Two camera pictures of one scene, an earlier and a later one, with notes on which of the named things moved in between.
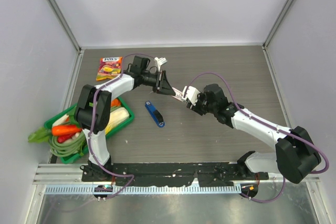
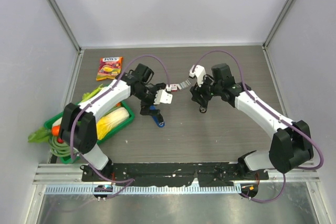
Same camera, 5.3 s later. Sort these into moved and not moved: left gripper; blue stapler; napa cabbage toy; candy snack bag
Moved: left gripper
Not moved: napa cabbage toy; blue stapler; candy snack bag
